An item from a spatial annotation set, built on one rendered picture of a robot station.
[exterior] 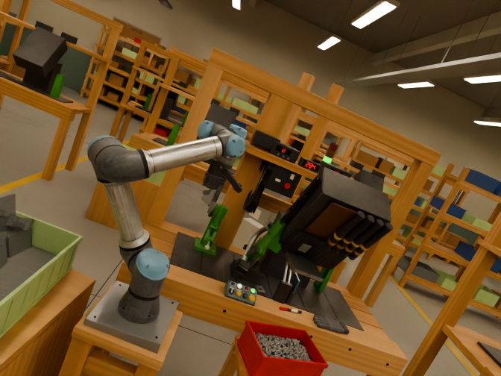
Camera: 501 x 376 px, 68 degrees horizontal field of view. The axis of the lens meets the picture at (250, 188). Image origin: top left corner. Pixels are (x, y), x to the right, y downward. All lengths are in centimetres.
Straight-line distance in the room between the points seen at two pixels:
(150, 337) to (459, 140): 1292
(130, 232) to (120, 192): 17
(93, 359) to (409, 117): 1214
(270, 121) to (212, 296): 101
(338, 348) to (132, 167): 137
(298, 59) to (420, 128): 444
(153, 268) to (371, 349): 122
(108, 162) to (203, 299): 86
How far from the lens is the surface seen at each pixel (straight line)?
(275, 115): 217
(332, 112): 224
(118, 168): 118
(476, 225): 717
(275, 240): 195
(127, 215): 139
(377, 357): 216
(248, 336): 165
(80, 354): 150
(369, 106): 1243
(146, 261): 138
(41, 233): 180
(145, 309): 145
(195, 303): 181
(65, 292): 169
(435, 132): 1333
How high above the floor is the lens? 174
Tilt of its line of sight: 12 degrees down
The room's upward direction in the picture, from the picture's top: 24 degrees clockwise
